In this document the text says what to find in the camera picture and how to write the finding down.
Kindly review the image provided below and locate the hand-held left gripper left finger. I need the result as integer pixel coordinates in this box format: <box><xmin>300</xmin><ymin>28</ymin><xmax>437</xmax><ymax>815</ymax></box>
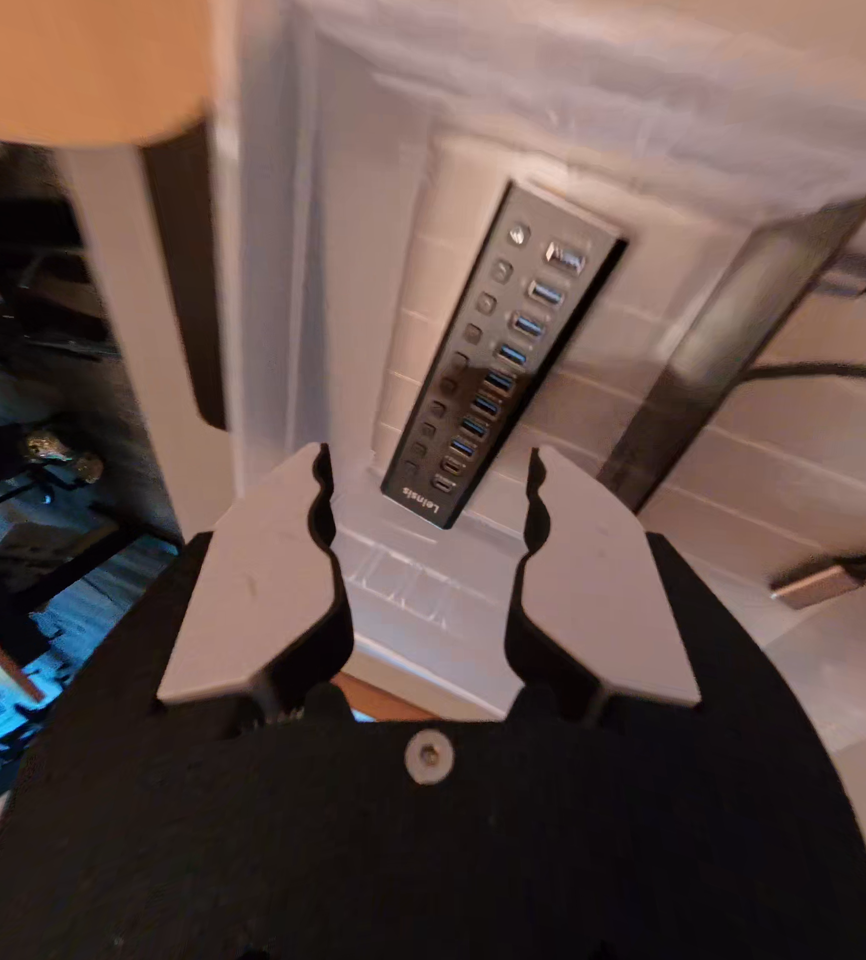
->
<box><xmin>157</xmin><ymin>442</ymin><xmax>355</xmax><ymax>714</ymax></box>

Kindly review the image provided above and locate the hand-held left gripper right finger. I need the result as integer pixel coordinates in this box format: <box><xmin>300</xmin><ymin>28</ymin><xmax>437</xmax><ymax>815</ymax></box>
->
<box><xmin>504</xmin><ymin>447</ymin><xmax>702</xmax><ymax>725</ymax></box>

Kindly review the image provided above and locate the clear plastic bin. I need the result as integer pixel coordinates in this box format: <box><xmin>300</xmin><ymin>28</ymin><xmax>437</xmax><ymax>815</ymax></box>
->
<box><xmin>234</xmin><ymin>0</ymin><xmax>866</xmax><ymax>725</ymax></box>

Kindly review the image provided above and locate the black multi-port USB hub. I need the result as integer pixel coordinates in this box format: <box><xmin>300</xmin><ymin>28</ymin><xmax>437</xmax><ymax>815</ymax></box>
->
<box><xmin>380</xmin><ymin>180</ymin><xmax>629</xmax><ymax>531</ymax></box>

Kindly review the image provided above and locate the black rectangular device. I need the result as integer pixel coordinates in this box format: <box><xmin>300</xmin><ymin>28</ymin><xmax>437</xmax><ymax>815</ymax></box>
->
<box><xmin>596</xmin><ymin>183</ymin><xmax>866</xmax><ymax>519</ymax></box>

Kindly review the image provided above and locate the white table leg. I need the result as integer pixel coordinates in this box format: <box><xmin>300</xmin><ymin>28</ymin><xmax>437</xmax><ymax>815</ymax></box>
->
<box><xmin>54</xmin><ymin>142</ymin><xmax>242</xmax><ymax>541</ymax></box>

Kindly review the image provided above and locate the tan wooden table top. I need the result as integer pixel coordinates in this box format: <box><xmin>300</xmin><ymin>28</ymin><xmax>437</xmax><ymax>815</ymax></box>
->
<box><xmin>0</xmin><ymin>0</ymin><xmax>216</xmax><ymax>147</ymax></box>

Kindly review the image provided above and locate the black cable with grey plug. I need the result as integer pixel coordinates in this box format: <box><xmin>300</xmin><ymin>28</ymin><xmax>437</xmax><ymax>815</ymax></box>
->
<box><xmin>769</xmin><ymin>536</ymin><xmax>866</xmax><ymax>610</ymax></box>

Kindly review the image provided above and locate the thin black cable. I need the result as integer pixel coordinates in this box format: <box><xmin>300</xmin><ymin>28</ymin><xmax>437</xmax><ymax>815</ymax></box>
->
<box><xmin>736</xmin><ymin>362</ymin><xmax>866</xmax><ymax>385</ymax></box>

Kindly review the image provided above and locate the cable with silver USB plug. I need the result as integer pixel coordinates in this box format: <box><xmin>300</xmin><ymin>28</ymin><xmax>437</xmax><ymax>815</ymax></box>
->
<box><xmin>815</xmin><ymin>251</ymin><xmax>866</xmax><ymax>301</ymax></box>

